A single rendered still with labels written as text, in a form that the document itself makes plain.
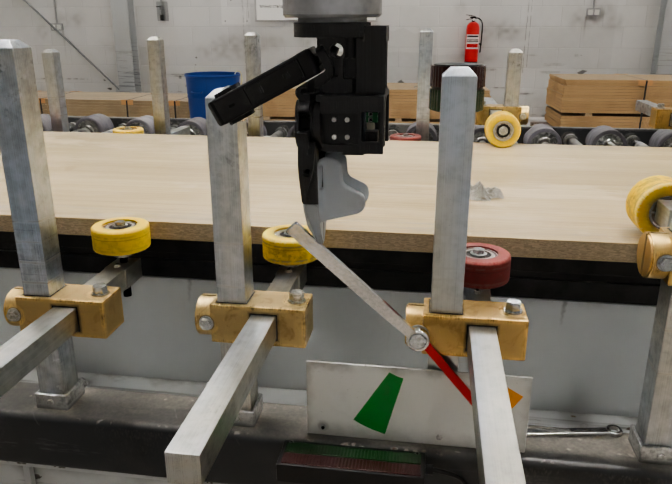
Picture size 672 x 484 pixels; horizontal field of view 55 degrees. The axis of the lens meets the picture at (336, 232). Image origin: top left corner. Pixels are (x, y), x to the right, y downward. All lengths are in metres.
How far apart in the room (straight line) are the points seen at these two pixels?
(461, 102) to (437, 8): 7.15
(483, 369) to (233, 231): 0.31
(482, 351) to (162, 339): 0.58
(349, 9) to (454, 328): 0.37
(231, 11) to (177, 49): 0.82
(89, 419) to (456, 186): 0.55
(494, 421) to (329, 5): 0.38
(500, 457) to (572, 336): 0.49
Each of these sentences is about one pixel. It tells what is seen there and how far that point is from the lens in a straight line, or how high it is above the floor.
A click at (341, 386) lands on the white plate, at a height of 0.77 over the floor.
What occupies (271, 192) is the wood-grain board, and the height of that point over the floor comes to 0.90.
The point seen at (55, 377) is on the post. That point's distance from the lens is 0.93.
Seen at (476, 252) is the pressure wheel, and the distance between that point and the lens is 0.82.
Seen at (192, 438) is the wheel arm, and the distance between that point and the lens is 0.57.
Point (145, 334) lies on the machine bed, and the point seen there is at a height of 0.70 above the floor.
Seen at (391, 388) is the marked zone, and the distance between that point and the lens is 0.78.
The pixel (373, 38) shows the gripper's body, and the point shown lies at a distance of 0.59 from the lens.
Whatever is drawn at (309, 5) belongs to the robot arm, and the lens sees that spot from 0.58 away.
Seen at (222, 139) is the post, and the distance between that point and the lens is 0.72.
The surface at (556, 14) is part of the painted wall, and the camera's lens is 7.96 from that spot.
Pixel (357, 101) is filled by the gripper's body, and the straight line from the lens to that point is 0.58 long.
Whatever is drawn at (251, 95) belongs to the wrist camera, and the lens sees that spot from 0.62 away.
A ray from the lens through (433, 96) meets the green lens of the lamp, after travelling 0.72.
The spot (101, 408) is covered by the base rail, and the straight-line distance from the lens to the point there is 0.93.
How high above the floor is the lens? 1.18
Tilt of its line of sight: 18 degrees down
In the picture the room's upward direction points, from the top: straight up
